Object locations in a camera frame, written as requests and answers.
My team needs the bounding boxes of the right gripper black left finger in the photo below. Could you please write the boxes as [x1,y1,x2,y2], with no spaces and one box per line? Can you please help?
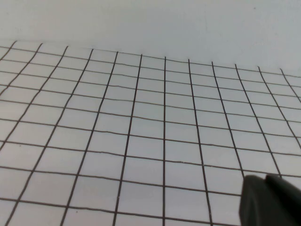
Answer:
[238,174,276,226]

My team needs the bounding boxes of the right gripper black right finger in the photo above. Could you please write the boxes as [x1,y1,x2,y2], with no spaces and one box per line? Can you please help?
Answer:
[265,173,301,226]

